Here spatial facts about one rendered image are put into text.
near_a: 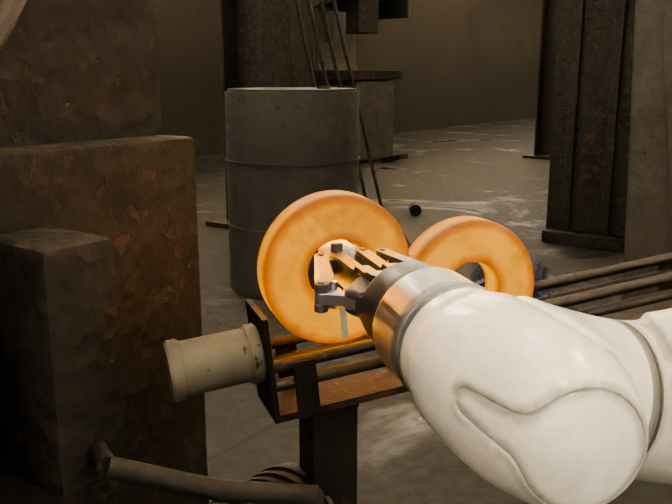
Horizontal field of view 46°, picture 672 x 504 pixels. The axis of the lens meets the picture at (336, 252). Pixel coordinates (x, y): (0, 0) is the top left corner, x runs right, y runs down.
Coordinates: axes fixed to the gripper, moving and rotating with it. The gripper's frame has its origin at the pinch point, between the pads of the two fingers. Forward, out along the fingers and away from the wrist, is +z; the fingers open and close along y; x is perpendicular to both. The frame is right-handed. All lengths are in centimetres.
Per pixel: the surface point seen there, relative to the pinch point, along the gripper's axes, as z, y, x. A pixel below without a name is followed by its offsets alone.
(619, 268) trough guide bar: 2.5, 36.8, -5.5
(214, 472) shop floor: 98, 4, -82
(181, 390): -3.1, -16.2, -11.4
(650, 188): 155, 174, -31
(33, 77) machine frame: 17.2, -27.4, 16.2
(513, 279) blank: -1.6, 19.7, -4.2
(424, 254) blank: -1.4, 9.1, -0.6
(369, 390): -3.4, 2.7, -14.0
